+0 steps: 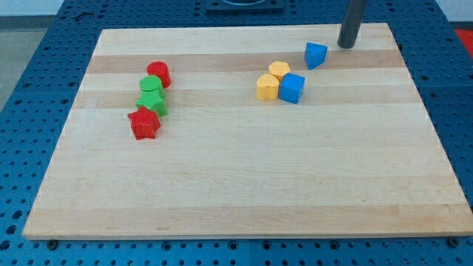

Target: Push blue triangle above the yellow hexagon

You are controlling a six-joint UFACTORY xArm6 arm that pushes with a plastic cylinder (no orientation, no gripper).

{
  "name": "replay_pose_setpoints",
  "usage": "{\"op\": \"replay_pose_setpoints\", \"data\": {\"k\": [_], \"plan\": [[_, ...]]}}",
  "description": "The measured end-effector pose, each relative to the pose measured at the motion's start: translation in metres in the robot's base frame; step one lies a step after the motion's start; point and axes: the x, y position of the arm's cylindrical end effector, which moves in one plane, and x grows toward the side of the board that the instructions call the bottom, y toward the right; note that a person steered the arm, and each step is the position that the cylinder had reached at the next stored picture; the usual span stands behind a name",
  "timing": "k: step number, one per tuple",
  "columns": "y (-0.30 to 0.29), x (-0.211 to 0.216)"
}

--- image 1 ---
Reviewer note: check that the green star block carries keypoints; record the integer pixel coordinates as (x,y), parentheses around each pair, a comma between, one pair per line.
(153,102)

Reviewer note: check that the yellow heart block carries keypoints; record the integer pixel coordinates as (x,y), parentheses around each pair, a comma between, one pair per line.
(267,87)

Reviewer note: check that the yellow hexagon block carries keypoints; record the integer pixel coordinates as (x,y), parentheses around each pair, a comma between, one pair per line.
(279,69)

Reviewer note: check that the red star block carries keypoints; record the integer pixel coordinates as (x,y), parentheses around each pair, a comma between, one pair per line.
(144,123)

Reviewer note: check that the red cylinder block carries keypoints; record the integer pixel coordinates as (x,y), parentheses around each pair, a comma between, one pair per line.
(161,70)

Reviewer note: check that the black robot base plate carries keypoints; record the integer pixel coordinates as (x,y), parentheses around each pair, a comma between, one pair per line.
(243,6)

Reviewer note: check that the blue cube block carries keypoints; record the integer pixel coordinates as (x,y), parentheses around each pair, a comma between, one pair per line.
(291,88)

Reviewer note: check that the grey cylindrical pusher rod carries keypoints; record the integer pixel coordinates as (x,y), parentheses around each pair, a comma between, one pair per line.
(353,16)

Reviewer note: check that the light wooden board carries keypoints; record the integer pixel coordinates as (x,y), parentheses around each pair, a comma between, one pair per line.
(356,157)

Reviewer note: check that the blue triangle block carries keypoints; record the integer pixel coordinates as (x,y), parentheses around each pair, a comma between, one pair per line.
(314,55)

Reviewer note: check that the green cylinder block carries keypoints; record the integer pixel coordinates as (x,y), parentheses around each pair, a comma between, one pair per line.
(152,83)

